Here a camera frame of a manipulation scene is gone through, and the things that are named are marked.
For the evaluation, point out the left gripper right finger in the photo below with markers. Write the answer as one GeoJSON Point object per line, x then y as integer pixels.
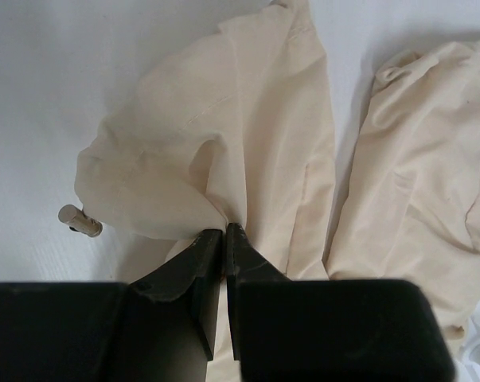
{"type": "Point", "coordinates": [243, 264]}

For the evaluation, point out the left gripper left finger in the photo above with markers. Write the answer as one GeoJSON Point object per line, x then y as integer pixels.
{"type": "Point", "coordinates": [172, 315]}

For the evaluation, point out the beige trousers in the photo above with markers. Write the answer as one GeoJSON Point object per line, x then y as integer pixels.
{"type": "Point", "coordinates": [238, 128]}

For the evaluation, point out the beige drawstring cord stopper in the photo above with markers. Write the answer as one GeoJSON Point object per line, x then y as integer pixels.
{"type": "Point", "coordinates": [77, 221]}

